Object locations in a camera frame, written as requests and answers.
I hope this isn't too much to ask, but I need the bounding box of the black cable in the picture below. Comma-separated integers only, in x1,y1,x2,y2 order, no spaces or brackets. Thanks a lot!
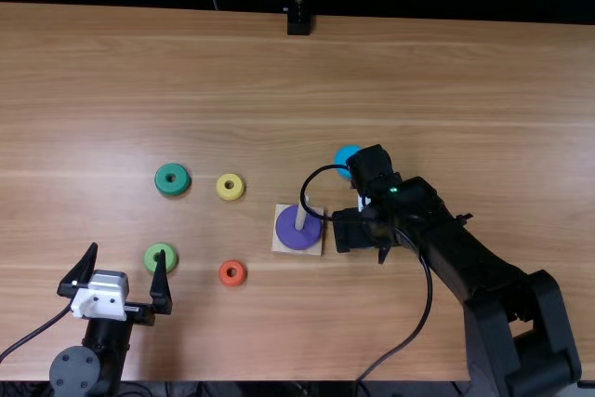
0,306,76,364
299,163,436,382

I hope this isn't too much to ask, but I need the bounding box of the dark green ring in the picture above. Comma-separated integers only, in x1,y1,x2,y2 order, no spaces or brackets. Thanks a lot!
154,163,192,198

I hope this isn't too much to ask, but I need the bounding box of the light green ring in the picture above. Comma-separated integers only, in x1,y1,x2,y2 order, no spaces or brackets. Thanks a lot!
143,242,179,275

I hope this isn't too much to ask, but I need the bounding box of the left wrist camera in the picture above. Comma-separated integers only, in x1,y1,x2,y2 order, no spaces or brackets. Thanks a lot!
71,269,131,323

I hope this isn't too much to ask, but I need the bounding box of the yellow ring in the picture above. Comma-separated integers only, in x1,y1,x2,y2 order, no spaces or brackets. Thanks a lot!
216,173,246,202

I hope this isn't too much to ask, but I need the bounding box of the light blue ring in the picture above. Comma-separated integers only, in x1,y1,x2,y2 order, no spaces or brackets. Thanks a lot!
334,144,362,180

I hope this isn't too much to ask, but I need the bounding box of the purple ring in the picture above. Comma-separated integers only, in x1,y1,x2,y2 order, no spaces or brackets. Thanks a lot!
275,204,324,251

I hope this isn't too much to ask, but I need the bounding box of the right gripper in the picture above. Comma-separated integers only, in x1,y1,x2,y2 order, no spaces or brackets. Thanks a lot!
331,206,402,265

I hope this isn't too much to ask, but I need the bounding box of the wooden peg base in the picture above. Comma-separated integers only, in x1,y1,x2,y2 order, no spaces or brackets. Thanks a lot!
271,204,328,258

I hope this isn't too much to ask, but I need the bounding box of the orange ring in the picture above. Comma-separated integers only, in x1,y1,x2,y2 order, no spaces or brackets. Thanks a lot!
218,259,248,287

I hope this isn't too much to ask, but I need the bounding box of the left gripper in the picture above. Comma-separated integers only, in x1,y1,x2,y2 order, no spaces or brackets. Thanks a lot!
57,242,173,328

